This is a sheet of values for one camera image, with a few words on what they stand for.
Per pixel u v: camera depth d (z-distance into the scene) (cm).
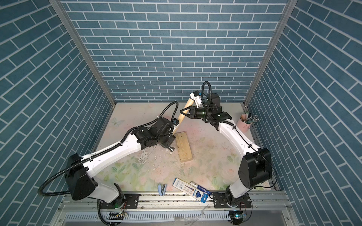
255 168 44
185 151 89
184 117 74
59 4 70
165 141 69
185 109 74
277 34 81
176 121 69
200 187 77
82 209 74
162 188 77
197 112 69
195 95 72
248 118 96
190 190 77
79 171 41
